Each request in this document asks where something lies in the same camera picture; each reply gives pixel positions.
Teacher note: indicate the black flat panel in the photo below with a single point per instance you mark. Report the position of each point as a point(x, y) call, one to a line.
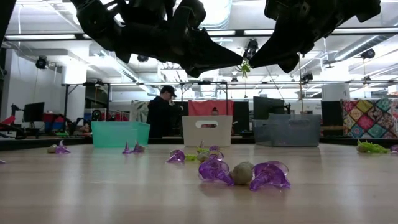
point(331, 113)
point(241, 116)

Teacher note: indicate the colourful patchwork quilt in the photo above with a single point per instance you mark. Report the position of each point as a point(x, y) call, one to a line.
point(370, 118)

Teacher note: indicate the black computer monitor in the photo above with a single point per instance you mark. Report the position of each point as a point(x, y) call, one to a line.
point(33, 112)
point(267, 107)

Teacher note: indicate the black ceiling camera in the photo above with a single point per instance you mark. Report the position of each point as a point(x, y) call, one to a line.
point(143, 59)
point(308, 77)
point(367, 53)
point(42, 63)
point(250, 46)

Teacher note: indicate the person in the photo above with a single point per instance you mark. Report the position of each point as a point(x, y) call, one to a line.
point(161, 115)
point(214, 111)

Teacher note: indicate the black overhead frame bar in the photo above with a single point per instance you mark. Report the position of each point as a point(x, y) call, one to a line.
point(239, 32)

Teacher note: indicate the silver ceiling air duct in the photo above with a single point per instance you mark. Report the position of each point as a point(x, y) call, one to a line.
point(357, 46)
point(217, 15)

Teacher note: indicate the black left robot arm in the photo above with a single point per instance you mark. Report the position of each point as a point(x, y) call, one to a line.
point(4, 12)

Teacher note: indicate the green plastic spider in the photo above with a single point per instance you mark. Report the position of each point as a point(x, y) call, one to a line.
point(381, 149)
point(190, 157)
point(202, 149)
point(245, 67)
point(367, 144)

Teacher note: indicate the white patterned cloth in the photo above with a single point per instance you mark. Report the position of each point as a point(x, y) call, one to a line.
point(138, 112)

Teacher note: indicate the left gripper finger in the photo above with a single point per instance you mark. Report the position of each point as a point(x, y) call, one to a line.
point(217, 46)
point(217, 60)

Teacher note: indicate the orange cloth panel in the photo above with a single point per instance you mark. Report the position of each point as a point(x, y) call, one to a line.
point(205, 107)

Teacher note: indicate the olive round ball toy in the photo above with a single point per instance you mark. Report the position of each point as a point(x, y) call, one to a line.
point(242, 174)

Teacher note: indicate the teal plastic bin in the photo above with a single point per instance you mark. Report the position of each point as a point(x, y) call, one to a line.
point(119, 135)

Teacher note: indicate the red machine part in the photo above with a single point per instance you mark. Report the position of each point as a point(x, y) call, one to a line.
point(7, 121)

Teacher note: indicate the white plastic bin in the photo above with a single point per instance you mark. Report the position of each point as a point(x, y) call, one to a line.
point(206, 135)

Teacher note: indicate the grey translucent plastic bin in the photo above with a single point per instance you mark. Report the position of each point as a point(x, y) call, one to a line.
point(289, 132)

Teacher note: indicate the white round column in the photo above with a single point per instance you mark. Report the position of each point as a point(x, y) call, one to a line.
point(335, 92)

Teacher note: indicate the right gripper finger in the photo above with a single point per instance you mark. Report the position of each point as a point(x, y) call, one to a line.
point(280, 57)
point(273, 46)

